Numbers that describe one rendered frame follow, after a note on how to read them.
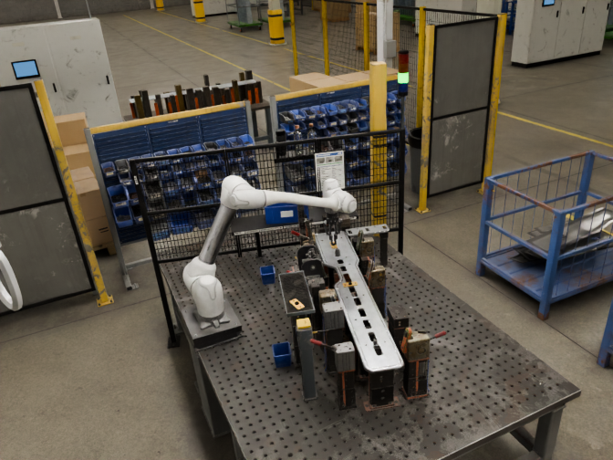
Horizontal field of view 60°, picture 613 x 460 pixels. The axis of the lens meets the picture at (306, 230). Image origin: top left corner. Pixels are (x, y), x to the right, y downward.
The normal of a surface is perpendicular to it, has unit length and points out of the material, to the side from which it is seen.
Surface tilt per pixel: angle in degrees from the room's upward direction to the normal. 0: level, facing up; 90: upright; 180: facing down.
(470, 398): 0
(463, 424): 0
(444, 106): 92
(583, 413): 0
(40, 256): 94
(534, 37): 90
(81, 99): 90
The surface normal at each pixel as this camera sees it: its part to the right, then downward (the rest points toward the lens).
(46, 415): -0.07, -0.89
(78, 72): 0.42, 0.40
